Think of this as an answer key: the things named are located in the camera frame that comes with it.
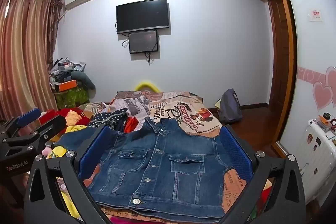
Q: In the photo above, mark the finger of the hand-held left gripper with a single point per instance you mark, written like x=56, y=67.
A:
x=51, y=127
x=26, y=114

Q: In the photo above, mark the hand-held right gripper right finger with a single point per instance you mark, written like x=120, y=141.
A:
x=235, y=153

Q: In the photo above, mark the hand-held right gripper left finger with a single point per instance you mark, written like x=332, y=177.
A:
x=95, y=151

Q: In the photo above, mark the red cloth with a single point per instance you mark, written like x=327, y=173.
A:
x=74, y=116

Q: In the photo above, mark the green patterned cloth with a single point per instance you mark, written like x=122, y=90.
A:
x=72, y=98

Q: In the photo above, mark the navy patterned cloth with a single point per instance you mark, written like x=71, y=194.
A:
x=110, y=119

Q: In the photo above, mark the orange box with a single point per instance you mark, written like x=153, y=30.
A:
x=67, y=85

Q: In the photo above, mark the grey backpack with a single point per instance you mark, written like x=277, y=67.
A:
x=231, y=107

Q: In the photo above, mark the orange-red garment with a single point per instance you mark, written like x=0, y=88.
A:
x=132, y=124

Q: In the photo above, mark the yellow cloth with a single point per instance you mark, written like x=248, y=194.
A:
x=71, y=203

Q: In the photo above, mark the striped pink curtain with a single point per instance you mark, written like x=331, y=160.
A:
x=23, y=56

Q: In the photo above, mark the pile of clutter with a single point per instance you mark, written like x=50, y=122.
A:
x=64, y=69

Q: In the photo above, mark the printed bed sheet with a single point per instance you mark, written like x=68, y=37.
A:
x=183, y=111

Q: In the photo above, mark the white suitcase with stickers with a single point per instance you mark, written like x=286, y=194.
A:
x=317, y=158

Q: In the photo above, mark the yellow curved object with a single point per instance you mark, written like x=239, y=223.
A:
x=145, y=85

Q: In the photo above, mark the small things on suitcase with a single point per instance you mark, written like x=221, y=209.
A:
x=325, y=121

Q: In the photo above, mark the wooden door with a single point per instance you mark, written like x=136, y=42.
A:
x=278, y=56

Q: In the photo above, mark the white wardrobe with heart stickers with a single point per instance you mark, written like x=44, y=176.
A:
x=312, y=56

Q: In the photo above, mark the small black wall monitor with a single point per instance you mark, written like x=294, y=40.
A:
x=143, y=41

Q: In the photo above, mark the black wall television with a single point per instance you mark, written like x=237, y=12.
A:
x=142, y=16

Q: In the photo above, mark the white and red wall sticker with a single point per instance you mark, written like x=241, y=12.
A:
x=316, y=15

